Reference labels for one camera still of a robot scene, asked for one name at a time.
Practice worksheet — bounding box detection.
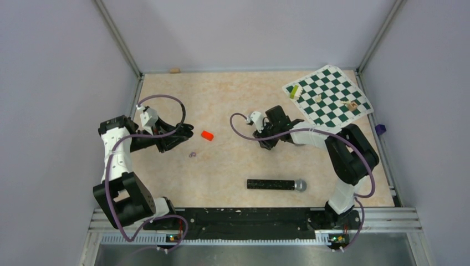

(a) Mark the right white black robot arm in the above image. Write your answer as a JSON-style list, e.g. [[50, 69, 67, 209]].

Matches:
[[246, 105, 380, 228]]

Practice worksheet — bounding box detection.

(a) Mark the purple small object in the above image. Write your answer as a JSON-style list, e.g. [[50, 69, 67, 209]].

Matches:
[[375, 124, 387, 136]]

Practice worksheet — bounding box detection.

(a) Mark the purple cable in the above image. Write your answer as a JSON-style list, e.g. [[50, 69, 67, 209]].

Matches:
[[229, 112, 377, 251], [104, 94, 190, 254]]

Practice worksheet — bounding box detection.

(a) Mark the red rectangular block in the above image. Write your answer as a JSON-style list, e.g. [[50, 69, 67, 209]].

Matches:
[[201, 130, 214, 141]]

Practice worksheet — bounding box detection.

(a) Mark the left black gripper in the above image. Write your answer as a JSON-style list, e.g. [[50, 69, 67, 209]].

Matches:
[[130, 115, 188, 152]]

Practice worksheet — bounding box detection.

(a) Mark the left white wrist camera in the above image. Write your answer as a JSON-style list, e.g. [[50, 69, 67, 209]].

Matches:
[[137, 105, 159, 135]]

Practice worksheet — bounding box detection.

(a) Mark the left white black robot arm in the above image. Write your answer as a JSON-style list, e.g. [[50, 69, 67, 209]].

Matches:
[[93, 115, 193, 229]]

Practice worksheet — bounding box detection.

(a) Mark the green white block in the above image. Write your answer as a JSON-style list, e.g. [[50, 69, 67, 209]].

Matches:
[[289, 85, 299, 100]]

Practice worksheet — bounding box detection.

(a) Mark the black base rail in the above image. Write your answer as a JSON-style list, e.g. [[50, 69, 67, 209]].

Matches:
[[167, 207, 362, 242]]

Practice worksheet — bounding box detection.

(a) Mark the green white chessboard mat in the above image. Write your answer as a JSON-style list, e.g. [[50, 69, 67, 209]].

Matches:
[[282, 65, 374, 133]]

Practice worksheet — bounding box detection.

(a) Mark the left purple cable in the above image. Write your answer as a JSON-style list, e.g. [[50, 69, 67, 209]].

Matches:
[[104, 94, 190, 254]]

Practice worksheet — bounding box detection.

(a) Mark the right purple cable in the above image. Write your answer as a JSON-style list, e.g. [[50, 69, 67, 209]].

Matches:
[[229, 112, 377, 251]]

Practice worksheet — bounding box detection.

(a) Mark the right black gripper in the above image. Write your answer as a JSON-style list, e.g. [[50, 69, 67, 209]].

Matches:
[[253, 120, 280, 150]]

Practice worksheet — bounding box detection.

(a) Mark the black microphone silver head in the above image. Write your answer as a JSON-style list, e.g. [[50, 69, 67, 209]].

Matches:
[[247, 179, 307, 192]]

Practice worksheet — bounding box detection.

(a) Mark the wooden letter cube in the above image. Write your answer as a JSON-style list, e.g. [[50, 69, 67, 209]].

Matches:
[[348, 102, 358, 111]]

